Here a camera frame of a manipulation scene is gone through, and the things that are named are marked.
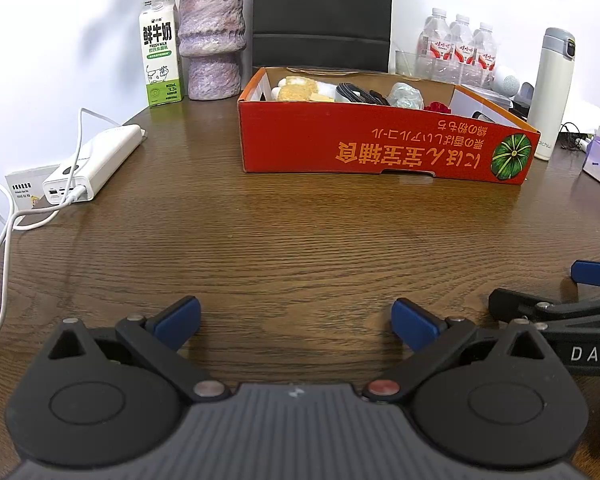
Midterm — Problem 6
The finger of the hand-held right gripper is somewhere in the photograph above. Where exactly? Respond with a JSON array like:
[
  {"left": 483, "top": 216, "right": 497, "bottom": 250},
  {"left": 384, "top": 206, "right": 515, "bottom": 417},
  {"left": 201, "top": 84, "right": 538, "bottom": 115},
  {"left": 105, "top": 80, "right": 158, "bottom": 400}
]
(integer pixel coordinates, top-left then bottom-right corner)
[
  {"left": 571, "top": 260, "right": 600, "bottom": 290},
  {"left": 488, "top": 287, "right": 600, "bottom": 333}
]

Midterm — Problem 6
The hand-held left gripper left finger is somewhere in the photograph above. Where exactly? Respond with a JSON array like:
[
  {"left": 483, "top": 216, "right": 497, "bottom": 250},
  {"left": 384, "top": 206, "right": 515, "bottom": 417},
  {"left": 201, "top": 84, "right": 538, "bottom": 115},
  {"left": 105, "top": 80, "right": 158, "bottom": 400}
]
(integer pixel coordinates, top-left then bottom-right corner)
[{"left": 46, "top": 296, "right": 232, "bottom": 402}]

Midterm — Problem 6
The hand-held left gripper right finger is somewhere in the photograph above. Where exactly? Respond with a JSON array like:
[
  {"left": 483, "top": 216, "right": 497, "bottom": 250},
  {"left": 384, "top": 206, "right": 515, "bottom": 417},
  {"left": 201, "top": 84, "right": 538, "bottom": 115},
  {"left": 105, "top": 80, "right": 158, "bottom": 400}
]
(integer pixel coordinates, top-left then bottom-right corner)
[{"left": 362, "top": 297, "right": 548, "bottom": 403}]

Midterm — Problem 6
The red cardboard box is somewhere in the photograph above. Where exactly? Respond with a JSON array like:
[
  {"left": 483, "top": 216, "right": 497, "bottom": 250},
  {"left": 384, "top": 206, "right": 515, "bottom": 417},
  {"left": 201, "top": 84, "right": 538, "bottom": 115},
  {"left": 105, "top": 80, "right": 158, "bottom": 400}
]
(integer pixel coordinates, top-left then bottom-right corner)
[{"left": 237, "top": 66, "right": 542, "bottom": 188}]

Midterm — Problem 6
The iridescent bubble wrap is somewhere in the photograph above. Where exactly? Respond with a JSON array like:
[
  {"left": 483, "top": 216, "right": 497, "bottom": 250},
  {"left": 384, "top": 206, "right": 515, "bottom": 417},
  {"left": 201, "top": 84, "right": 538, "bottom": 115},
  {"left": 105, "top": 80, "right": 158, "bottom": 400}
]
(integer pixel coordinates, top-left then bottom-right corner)
[{"left": 387, "top": 82, "right": 426, "bottom": 110}]

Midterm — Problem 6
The dark braided charging cable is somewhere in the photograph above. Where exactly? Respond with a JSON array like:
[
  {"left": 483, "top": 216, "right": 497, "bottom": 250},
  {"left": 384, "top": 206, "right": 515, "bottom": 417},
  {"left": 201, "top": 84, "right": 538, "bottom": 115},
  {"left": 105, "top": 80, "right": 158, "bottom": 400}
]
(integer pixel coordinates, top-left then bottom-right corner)
[{"left": 336, "top": 82, "right": 388, "bottom": 107}]

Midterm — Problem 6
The yellow and white plush toy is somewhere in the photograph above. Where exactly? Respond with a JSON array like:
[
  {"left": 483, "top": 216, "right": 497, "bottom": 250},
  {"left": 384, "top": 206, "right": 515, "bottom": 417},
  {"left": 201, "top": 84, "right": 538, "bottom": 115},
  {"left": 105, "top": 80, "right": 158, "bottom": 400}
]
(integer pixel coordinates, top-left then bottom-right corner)
[{"left": 272, "top": 76, "right": 338, "bottom": 103}]

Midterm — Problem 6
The white device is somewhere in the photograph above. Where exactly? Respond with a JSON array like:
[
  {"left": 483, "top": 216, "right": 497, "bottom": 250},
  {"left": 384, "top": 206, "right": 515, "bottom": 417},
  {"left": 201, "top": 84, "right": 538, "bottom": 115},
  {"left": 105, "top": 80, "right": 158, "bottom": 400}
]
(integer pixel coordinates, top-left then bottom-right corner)
[{"left": 562, "top": 100, "right": 600, "bottom": 133}]

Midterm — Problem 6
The white power bank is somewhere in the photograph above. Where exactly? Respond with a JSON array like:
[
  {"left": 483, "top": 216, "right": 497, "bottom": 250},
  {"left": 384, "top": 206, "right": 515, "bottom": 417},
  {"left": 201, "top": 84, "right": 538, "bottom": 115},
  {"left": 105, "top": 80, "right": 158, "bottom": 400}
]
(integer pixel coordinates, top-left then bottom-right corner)
[{"left": 42, "top": 124, "right": 143, "bottom": 207}]

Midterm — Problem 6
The white thermos bottle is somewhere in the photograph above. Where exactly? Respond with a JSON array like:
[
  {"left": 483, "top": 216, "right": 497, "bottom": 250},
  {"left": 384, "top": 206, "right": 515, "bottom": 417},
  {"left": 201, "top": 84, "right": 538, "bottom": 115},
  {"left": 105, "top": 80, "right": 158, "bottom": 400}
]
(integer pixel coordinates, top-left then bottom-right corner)
[{"left": 527, "top": 27, "right": 577, "bottom": 162}]

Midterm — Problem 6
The white card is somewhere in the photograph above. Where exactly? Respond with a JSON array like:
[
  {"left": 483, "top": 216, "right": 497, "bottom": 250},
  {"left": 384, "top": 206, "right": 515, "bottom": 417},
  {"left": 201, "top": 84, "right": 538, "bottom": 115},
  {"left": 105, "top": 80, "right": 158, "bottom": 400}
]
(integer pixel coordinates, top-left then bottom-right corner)
[{"left": 5, "top": 164, "right": 61, "bottom": 211}]

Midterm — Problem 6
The clear plastic container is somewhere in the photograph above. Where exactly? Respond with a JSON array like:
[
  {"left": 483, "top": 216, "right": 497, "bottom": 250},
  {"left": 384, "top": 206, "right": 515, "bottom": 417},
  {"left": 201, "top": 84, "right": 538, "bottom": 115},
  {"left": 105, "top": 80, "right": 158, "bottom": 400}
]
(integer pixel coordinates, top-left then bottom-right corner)
[{"left": 467, "top": 85, "right": 516, "bottom": 108}]

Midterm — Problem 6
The white round speaker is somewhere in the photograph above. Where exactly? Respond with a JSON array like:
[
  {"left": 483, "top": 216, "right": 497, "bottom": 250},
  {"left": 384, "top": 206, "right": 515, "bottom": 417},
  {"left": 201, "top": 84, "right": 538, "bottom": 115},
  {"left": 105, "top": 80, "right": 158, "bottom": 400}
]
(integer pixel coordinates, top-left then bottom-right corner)
[{"left": 492, "top": 66, "right": 521, "bottom": 95}]

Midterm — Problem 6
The clear water bottle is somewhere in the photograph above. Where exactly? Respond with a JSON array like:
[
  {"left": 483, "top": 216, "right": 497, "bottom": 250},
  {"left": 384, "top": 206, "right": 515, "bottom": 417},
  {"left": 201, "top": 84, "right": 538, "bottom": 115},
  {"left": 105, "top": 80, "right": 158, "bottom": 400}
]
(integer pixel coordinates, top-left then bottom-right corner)
[
  {"left": 447, "top": 14, "right": 476, "bottom": 83},
  {"left": 417, "top": 8, "right": 453, "bottom": 81},
  {"left": 472, "top": 22, "right": 498, "bottom": 86}
]

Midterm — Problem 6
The clear glass cup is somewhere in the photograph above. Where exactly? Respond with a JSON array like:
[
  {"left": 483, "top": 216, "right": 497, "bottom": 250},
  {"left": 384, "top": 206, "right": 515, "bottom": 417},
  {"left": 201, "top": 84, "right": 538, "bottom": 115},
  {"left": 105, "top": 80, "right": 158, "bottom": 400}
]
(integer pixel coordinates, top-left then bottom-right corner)
[{"left": 395, "top": 50, "right": 421, "bottom": 78}]

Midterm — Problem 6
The white and green milk carton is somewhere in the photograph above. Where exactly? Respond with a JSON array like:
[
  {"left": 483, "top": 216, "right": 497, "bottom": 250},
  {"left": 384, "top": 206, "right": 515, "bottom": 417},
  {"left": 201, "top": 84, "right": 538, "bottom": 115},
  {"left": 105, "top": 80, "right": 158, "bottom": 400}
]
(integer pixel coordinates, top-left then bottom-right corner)
[{"left": 139, "top": 0, "right": 183, "bottom": 109}]

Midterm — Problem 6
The purple stone vase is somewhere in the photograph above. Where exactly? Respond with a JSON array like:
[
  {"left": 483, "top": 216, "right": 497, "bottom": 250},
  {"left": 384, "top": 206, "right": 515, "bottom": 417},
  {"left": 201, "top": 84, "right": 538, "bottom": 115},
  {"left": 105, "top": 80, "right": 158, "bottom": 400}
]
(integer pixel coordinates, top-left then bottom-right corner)
[{"left": 177, "top": 0, "right": 246, "bottom": 102}]

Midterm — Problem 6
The black chair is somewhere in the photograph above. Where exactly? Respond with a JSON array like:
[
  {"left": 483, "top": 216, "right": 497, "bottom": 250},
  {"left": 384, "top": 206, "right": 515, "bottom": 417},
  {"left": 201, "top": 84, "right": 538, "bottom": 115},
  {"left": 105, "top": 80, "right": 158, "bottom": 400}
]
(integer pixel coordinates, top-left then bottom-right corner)
[{"left": 251, "top": 0, "right": 395, "bottom": 75}]

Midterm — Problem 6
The thin black cable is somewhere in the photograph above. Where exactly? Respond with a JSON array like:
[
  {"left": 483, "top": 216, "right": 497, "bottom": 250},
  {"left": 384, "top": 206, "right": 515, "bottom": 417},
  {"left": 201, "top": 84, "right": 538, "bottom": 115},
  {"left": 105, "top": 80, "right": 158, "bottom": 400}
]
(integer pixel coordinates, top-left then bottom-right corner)
[{"left": 560, "top": 122, "right": 593, "bottom": 151}]

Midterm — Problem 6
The white charging cable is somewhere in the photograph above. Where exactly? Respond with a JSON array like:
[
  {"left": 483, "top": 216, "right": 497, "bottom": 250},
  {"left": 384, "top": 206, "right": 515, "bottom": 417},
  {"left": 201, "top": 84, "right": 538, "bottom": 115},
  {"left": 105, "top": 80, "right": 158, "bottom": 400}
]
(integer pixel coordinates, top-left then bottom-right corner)
[{"left": 0, "top": 107, "right": 147, "bottom": 348}]

